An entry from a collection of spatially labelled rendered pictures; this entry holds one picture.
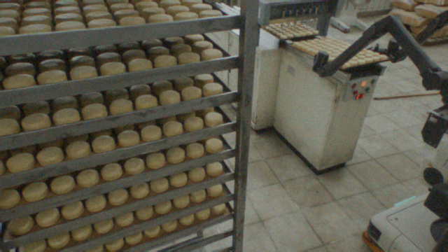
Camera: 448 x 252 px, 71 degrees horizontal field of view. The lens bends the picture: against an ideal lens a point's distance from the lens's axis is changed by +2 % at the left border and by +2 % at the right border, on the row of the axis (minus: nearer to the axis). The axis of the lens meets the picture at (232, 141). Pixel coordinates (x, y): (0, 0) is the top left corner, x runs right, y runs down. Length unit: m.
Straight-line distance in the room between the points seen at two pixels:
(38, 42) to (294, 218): 1.92
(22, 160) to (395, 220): 1.83
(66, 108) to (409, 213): 1.88
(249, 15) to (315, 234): 1.73
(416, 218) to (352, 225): 0.41
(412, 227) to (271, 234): 0.82
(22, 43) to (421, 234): 1.95
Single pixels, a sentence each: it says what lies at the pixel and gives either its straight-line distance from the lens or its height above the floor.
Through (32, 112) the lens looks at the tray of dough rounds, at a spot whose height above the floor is 1.33.
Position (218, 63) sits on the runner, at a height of 1.42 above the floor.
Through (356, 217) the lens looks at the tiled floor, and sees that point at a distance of 2.39.
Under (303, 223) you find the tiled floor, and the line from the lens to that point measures 2.24.
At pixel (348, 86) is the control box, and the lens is 2.15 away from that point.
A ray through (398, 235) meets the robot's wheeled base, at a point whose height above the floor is 0.28.
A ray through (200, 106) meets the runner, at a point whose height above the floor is 1.32.
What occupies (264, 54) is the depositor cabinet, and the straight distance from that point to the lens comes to 2.55.
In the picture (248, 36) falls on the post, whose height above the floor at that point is 1.48.
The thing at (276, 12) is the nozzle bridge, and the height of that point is 1.08.
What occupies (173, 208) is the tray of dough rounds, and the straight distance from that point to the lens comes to 1.00.
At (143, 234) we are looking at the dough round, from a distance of 1.07.
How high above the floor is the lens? 1.69
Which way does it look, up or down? 36 degrees down
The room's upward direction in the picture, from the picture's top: 1 degrees clockwise
